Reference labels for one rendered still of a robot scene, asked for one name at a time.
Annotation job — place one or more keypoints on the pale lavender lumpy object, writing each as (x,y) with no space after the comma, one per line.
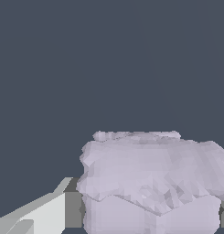
(153,179)

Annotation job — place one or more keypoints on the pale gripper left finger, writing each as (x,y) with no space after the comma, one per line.
(46,211)

